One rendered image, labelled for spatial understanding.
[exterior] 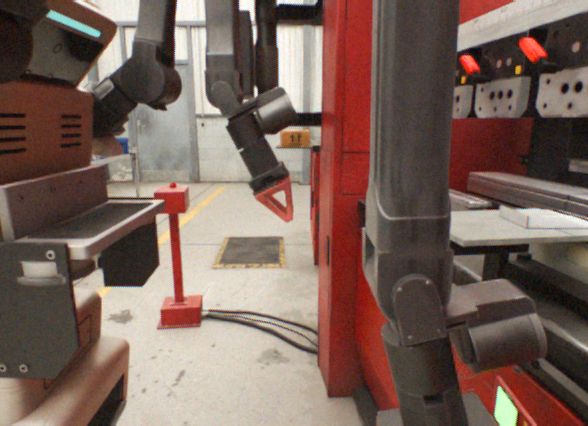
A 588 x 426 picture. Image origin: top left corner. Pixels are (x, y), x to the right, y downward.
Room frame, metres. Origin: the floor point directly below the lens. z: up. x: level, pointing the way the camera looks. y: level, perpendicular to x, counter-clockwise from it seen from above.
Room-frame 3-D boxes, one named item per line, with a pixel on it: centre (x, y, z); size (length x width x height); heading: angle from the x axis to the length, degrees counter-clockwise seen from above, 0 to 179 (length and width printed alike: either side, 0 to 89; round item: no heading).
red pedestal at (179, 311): (2.18, 0.67, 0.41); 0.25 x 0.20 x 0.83; 98
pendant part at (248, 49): (1.80, 0.22, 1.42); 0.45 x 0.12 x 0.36; 3
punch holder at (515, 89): (0.90, -0.48, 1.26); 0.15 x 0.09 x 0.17; 8
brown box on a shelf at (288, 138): (2.95, -0.02, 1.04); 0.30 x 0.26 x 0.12; 179
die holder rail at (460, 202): (1.22, -0.44, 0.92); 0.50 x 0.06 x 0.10; 8
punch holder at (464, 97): (1.10, -0.45, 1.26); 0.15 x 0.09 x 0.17; 8
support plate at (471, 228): (0.66, -0.37, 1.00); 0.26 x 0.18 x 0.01; 98
